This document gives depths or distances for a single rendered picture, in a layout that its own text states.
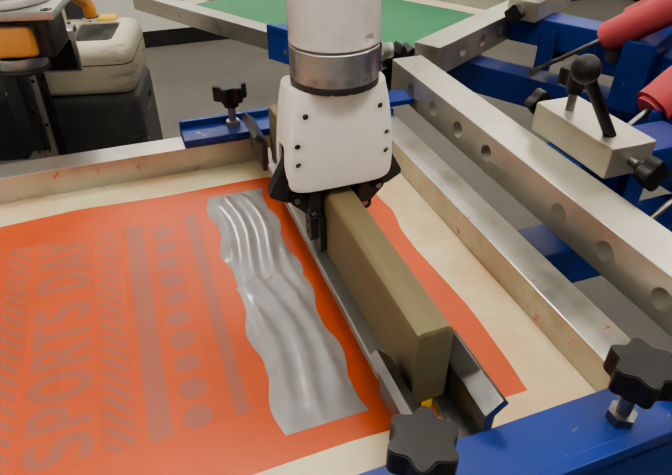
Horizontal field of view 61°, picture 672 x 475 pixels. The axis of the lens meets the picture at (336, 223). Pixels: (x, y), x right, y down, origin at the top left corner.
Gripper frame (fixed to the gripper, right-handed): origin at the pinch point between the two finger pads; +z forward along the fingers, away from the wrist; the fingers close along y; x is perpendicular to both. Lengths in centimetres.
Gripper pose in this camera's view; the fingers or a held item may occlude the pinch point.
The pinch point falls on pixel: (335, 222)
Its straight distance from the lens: 57.4
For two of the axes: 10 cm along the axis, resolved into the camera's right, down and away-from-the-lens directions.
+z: 0.1, 8.2, 5.8
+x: 3.4, 5.4, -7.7
